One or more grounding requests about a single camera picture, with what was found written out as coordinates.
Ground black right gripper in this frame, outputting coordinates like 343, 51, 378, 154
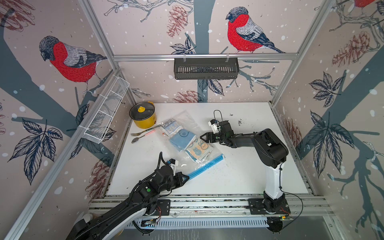
200, 131, 228, 143

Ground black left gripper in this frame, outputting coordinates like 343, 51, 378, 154
158, 172, 190, 194

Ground bunny print towel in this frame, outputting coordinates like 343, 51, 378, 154
186, 140, 214, 163

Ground clear vacuum bag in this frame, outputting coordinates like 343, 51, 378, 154
159, 111, 225, 179

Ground blue towel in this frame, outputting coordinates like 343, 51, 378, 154
170, 129, 196, 152

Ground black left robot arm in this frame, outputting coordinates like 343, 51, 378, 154
67, 165, 189, 240

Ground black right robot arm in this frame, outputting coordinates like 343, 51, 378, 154
200, 120, 289, 213

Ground yellow electric pot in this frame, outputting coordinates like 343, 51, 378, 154
131, 108, 157, 129

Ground glass lid yellow knob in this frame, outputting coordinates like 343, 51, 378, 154
130, 102, 155, 121

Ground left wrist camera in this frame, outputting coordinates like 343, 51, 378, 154
167, 159, 179, 175

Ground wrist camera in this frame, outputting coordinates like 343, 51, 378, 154
209, 119, 221, 134
167, 159, 179, 175

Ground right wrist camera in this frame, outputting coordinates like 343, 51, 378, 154
209, 119, 221, 134

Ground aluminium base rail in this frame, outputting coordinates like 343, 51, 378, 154
88, 193, 334, 220

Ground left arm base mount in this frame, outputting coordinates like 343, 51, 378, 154
145, 199, 171, 217

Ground pink handled spoon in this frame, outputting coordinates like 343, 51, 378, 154
131, 130, 155, 144

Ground green handled fork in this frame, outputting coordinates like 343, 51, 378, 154
131, 125, 160, 137

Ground black hanging wire basket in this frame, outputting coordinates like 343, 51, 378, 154
174, 58, 240, 80

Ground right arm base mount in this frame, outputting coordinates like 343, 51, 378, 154
248, 195, 291, 216

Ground white wire mesh shelf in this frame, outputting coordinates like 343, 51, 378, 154
83, 75, 130, 144

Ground black corrugated cable conduit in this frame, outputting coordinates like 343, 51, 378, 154
74, 151, 164, 240

